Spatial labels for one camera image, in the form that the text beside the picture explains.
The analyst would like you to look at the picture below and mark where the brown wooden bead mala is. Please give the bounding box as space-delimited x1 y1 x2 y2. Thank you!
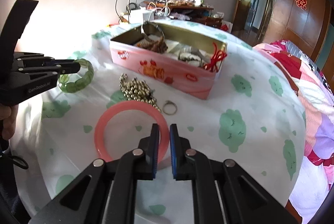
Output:
135 36 168 54

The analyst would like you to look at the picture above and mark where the green jade bangle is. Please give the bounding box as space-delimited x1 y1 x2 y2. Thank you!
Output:
58 58 94 93

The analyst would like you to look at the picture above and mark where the person's left hand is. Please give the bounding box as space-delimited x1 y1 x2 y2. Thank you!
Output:
0 105 19 140

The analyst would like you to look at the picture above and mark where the red knotted cord charm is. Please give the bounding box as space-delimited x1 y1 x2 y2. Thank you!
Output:
203 42 227 73

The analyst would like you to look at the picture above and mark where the gold bead bracelet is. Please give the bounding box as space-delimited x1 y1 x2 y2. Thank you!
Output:
119 73 162 112

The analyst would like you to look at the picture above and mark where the red gift bag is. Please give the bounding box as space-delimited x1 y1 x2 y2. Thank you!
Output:
220 20 233 33

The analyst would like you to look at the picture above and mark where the silver ring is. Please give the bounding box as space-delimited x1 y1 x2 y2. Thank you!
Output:
162 100 178 116

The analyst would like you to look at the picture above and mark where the pink patchwork quilt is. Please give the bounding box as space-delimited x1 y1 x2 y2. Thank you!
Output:
255 40 333 223

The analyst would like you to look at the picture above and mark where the white box appliance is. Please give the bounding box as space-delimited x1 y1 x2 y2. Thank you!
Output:
129 9 154 24

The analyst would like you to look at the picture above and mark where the paper booklet in tin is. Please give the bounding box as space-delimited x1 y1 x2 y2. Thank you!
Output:
135 37 210 63

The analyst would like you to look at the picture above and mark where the wooden TV cabinet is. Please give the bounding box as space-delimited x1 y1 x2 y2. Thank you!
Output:
119 1 224 29

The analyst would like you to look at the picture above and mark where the pink rectangular tin box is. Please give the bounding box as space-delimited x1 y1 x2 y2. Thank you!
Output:
110 22 227 100

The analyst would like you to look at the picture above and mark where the clear glass bangle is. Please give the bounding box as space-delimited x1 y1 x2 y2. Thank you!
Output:
140 21 165 43

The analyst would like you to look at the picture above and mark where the white cloud print sheet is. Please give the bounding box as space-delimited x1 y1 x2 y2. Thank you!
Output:
11 26 305 215

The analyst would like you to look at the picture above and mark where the red double happiness sticker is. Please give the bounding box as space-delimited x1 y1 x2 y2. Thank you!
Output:
295 0 307 10

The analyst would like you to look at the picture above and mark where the wooden wardrobe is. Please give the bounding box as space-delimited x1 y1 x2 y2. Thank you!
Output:
262 0 331 61

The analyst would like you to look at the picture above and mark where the silver metal watch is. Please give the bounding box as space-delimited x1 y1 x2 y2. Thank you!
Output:
178 47 209 68

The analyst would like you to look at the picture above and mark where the pink bangle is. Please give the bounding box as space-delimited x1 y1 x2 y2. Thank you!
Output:
94 100 170 163

